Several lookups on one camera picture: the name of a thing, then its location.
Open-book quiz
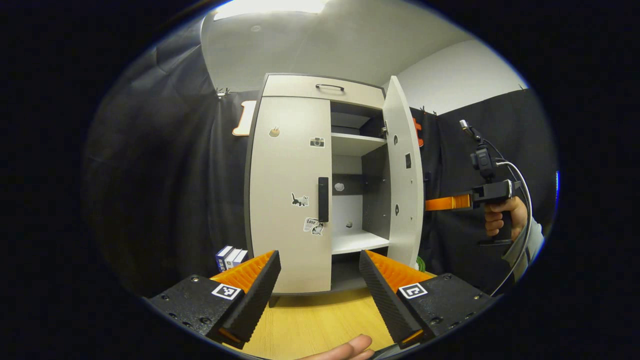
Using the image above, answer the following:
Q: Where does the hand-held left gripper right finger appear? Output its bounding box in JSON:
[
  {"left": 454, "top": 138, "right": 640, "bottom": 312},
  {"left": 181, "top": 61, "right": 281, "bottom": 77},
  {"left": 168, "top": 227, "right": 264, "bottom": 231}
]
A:
[{"left": 359, "top": 250, "right": 501, "bottom": 351}]

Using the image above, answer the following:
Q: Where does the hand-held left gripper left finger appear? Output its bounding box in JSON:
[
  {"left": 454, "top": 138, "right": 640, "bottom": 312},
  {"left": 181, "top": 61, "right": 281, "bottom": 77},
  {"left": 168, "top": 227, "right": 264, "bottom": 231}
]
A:
[{"left": 142, "top": 250, "right": 282, "bottom": 351}]

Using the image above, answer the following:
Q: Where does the cabinet door with umbrella sticker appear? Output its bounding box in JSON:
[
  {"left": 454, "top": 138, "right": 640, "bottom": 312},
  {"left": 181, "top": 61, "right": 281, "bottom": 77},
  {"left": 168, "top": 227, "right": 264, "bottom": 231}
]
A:
[{"left": 382, "top": 76, "right": 425, "bottom": 271}]

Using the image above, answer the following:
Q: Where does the double-door shoe cabinet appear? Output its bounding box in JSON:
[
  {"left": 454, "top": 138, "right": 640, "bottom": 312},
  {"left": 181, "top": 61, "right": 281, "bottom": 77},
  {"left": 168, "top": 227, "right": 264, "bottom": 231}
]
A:
[{"left": 244, "top": 73, "right": 392, "bottom": 307}]

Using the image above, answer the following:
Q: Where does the black door handle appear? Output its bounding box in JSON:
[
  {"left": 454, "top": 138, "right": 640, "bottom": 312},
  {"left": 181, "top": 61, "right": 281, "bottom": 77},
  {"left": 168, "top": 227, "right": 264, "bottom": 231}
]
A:
[{"left": 318, "top": 177, "right": 330, "bottom": 223}]

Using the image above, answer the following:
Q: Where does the cabinet door with camera sticker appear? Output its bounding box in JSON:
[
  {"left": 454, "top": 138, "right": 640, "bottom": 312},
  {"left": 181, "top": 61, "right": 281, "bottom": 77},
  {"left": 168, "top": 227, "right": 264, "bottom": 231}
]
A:
[{"left": 248, "top": 96, "right": 333, "bottom": 295}]

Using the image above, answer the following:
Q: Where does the white cabinet shelf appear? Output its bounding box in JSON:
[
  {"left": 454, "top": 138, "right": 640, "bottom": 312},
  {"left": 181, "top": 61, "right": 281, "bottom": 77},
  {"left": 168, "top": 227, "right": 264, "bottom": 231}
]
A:
[
  {"left": 331, "top": 230, "right": 391, "bottom": 255},
  {"left": 331, "top": 132, "right": 388, "bottom": 157}
]

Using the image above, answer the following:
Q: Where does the beige cabinet drawer front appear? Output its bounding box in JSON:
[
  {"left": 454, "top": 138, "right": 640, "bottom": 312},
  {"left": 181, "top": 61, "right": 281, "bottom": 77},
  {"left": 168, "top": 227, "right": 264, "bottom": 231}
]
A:
[{"left": 262, "top": 75, "right": 386, "bottom": 110}]

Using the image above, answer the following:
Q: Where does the black backdrop cloth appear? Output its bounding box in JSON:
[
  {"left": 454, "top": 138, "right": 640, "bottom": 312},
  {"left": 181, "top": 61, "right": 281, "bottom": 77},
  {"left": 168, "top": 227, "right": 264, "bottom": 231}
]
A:
[{"left": 82, "top": 20, "right": 558, "bottom": 301}]

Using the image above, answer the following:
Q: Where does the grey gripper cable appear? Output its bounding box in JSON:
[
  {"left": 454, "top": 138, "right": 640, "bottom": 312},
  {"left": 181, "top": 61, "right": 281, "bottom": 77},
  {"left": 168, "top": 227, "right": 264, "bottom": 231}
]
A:
[{"left": 490, "top": 160, "right": 533, "bottom": 298}]

